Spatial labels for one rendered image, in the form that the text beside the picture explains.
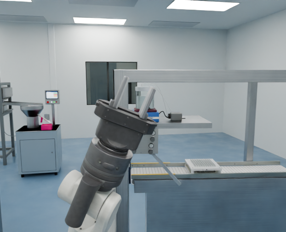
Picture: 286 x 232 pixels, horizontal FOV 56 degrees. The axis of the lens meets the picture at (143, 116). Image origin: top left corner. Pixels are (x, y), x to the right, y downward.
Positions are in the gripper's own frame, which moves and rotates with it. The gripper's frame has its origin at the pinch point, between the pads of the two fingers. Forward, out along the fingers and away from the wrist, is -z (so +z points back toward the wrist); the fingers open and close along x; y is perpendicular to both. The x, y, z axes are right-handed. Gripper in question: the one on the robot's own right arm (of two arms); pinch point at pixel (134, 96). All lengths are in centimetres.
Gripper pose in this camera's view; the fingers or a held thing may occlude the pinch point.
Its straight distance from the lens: 51.4
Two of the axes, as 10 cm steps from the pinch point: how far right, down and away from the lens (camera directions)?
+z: -4.0, 9.0, 2.1
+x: -9.1, -3.5, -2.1
